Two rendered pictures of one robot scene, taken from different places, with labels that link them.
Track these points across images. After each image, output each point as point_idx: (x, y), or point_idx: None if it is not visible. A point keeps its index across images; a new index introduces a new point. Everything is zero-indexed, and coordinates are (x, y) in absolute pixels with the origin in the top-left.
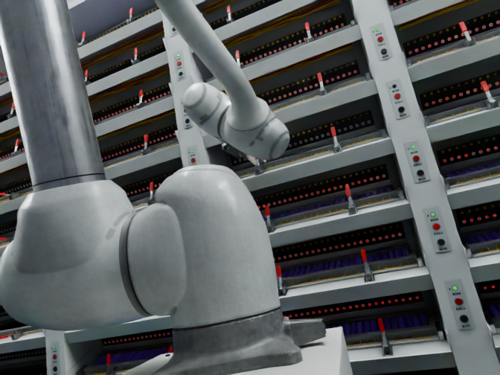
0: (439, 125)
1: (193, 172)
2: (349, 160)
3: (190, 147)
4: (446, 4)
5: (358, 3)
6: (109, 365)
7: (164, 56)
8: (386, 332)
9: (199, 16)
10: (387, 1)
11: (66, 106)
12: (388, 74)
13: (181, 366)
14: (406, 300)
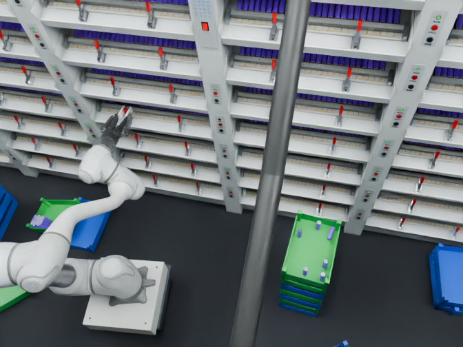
0: (240, 142)
1: (109, 281)
2: (187, 136)
3: (71, 96)
4: (266, 88)
5: (202, 62)
6: (49, 162)
7: (15, 19)
8: (200, 182)
9: (91, 214)
10: (224, 76)
11: (60, 281)
12: (217, 111)
13: (116, 303)
14: None
